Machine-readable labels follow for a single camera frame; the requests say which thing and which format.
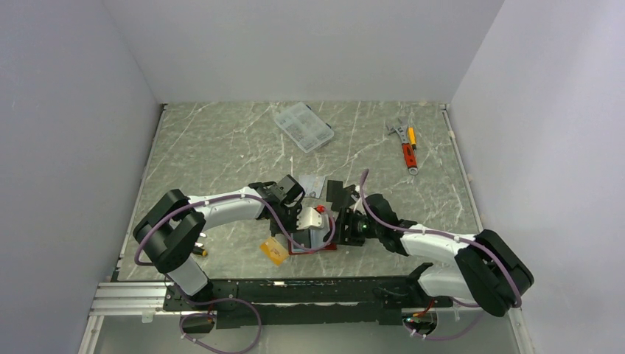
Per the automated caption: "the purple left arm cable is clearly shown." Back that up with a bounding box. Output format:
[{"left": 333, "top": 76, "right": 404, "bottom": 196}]
[{"left": 134, "top": 193, "right": 337, "bottom": 267}]

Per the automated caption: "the red leather card holder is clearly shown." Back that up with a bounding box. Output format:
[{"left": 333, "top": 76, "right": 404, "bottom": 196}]
[{"left": 288, "top": 229, "right": 337, "bottom": 255}]

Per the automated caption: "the black yellow screwdriver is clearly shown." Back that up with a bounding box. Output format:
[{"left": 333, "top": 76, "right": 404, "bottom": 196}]
[{"left": 192, "top": 246, "right": 208, "bottom": 257}]

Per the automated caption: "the red adjustable wrench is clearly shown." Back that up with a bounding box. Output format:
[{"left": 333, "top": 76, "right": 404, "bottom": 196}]
[{"left": 385, "top": 118, "right": 419, "bottom": 176}]

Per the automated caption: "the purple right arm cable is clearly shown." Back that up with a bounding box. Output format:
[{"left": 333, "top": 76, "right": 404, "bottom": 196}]
[{"left": 358, "top": 169, "right": 523, "bottom": 342}]

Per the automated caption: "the clear plastic screw box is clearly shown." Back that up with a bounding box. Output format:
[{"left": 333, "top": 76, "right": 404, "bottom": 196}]
[{"left": 273, "top": 102, "right": 335, "bottom": 153}]

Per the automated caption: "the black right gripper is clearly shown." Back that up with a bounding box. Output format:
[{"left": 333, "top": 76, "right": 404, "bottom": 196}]
[{"left": 323, "top": 207, "right": 383, "bottom": 246}]

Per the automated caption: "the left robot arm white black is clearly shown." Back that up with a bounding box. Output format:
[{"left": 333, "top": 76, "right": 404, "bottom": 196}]
[{"left": 132, "top": 175, "right": 304, "bottom": 310}]

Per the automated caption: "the single gold credit card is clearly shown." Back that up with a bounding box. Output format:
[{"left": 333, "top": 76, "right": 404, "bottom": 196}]
[{"left": 259, "top": 236, "right": 290, "bottom": 266}]

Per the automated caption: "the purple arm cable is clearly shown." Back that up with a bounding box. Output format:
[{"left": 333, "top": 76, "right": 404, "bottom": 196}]
[
  {"left": 358, "top": 169, "right": 523, "bottom": 342},
  {"left": 134, "top": 193, "right": 337, "bottom": 267}
]

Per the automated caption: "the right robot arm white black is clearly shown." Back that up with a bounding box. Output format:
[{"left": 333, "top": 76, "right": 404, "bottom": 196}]
[{"left": 327, "top": 194, "right": 534, "bottom": 317}]

